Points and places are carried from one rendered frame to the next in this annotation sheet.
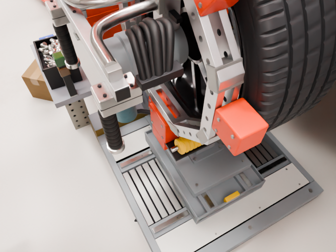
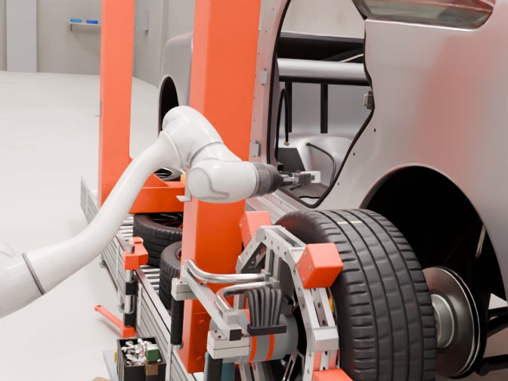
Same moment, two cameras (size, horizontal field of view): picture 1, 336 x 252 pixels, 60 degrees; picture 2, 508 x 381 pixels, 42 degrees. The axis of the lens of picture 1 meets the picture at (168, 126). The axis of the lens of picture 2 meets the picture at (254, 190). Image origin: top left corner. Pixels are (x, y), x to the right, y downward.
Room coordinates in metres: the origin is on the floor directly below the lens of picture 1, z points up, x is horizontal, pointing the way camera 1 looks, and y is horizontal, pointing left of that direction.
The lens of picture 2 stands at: (-1.01, -0.09, 1.63)
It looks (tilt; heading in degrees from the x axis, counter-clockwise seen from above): 13 degrees down; 7
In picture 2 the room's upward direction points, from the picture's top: 5 degrees clockwise
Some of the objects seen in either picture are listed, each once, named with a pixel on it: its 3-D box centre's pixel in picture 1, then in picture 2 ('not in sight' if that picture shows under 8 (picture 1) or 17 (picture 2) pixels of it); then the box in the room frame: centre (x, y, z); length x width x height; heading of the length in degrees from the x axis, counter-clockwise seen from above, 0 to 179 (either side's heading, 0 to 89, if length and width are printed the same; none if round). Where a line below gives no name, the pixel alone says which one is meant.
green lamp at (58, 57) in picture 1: (59, 59); (152, 352); (0.83, 0.40, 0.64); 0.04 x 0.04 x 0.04; 29
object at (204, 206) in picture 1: (201, 158); not in sight; (0.70, -0.16, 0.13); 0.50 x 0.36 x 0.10; 29
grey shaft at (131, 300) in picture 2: not in sight; (129, 291); (2.06, 0.86, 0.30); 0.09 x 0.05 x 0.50; 29
